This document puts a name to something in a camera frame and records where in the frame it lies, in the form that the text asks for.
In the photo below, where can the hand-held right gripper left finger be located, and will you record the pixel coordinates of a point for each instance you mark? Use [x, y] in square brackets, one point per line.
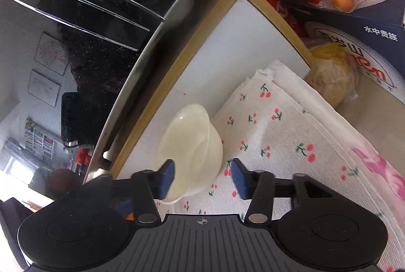
[167, 178]

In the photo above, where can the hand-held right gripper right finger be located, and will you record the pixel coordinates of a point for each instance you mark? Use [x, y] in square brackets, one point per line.
[239, 180]

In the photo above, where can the cherry print white cloth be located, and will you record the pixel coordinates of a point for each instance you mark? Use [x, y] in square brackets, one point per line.
[278, 145]

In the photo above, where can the yellow pomelo in bag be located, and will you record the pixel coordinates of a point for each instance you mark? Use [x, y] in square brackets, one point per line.
[332, 75]

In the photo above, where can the pink floral cloth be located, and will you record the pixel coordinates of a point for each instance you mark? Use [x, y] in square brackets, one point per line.
[379, 164]

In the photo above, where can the black white microwave oven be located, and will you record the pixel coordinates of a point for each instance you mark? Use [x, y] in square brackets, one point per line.
[79, 53]

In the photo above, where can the red paper packet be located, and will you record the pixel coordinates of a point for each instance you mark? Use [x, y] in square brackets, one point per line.
[278, 6]

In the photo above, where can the blue white cardboard box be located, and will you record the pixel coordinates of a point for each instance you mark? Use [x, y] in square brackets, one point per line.
[373, 47]

